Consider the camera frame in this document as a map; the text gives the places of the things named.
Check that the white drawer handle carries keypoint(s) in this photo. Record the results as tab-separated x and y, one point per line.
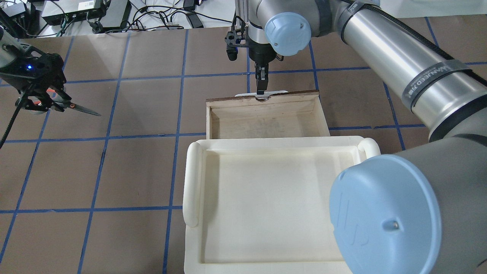
262	94

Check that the orange grey scissors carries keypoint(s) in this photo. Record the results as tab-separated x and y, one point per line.
58	104

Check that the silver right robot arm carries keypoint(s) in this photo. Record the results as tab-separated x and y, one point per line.
423	97

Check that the brown wooden drawer box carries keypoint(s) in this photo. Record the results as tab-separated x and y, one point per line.
277	114

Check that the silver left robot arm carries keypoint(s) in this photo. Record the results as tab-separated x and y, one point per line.
7	45

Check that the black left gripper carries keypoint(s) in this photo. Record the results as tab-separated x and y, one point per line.
45	84

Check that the white plastic tray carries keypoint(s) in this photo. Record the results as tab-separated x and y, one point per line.
261	206

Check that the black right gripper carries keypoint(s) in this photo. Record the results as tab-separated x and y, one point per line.
262	56

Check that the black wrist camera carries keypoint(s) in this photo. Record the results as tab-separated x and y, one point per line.
235	40

